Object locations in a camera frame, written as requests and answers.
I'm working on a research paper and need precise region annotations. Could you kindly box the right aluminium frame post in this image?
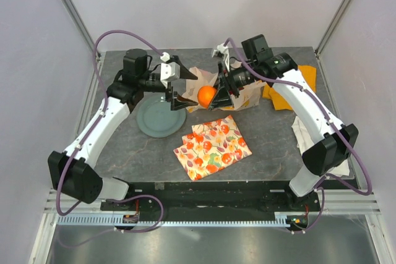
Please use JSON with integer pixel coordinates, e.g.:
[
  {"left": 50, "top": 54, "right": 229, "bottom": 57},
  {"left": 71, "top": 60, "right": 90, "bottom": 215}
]
[{"left": 315, "top": 0, "right": 353, "bottom": 57}]

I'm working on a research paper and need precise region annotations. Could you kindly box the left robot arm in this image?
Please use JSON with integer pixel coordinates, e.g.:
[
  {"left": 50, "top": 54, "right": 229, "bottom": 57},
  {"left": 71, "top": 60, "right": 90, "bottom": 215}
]
[{"left": 48, "top": 49, "right": 197, "bottom": 210}]

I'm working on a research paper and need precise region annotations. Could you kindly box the fake orange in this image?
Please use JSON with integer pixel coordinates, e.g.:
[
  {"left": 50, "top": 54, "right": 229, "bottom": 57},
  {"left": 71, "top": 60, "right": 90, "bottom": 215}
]
[{"left": 197, "top": 85, "right": 217, "bottom": 108}]

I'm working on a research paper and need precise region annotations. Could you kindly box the floral folded cloth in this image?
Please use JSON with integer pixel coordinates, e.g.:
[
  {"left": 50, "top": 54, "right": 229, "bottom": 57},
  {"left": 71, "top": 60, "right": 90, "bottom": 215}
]
[{"left": 173, "top": 115, "right": 252, "bottom": 181}]

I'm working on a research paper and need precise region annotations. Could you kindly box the banana print plastic bag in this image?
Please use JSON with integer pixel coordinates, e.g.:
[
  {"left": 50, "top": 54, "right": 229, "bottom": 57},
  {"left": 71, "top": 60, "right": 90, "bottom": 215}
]
[{"left": 181, "top": 61, "right": 267, "bottom": 113}]

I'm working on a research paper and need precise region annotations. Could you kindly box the orange folded cloth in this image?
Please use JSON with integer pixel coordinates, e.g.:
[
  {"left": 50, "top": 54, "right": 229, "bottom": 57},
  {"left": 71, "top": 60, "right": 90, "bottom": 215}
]
[{"left": 262, "top": 65, "right": 317, "bottom": 111}]

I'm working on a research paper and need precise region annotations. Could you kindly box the white folded cloth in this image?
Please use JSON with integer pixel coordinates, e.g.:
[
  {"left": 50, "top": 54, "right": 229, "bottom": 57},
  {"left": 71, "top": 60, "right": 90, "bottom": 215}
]
[{"left": 291, "top": 116, "right": 350, "bottom": 177}]

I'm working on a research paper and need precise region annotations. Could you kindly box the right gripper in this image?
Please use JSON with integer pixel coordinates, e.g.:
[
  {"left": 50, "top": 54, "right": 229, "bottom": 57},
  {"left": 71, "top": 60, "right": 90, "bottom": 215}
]
[{"left": 209, "top": 61, "right": 258, "bottom": 109}]

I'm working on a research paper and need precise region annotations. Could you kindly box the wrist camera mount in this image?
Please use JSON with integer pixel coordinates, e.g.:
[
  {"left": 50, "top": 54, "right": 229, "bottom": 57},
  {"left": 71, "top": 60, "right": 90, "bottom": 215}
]
[
  {"left": 211, "top": 44, "right": 230, "bottom": 70},
  {"left": 160, "top": 52, "right": 181, "bottom": 88}
]

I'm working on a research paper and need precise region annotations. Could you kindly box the grey green plate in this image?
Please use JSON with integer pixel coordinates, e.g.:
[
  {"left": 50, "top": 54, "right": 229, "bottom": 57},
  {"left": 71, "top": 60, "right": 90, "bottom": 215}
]
[{"left": 136, "top": 94, "right": 186, "bottom": 138}]

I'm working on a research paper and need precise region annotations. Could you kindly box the white slotted cable duct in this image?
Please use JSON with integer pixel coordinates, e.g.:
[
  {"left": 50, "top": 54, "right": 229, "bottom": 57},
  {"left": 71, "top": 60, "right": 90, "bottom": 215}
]
[{"left": 57, "top": 213, "right": 305, "bottom": 228}]

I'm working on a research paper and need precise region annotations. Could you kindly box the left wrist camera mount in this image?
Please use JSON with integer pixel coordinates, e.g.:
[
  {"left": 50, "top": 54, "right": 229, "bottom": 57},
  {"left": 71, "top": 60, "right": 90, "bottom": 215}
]
[{"left": 160, "top": 52, "right": 181, "bottom": 88}]

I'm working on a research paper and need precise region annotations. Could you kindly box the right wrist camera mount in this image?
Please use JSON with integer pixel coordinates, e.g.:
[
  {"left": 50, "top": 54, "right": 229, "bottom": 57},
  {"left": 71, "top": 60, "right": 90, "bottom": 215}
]
[{"left": 211, "top": 44, "right": 230, "bottom": 70}]

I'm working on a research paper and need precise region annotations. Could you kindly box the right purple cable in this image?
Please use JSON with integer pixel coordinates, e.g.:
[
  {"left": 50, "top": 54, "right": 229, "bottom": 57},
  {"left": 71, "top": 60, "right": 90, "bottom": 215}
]
[{"left": 224, "top": 37, "right": 372, "bottom": 236}]

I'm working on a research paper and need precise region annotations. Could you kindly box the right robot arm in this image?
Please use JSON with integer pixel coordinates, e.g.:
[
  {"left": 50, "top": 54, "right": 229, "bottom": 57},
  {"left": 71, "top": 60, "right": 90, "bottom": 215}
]
[{"left": 207, "top": 35, "right": 358, "bottom": 211}]

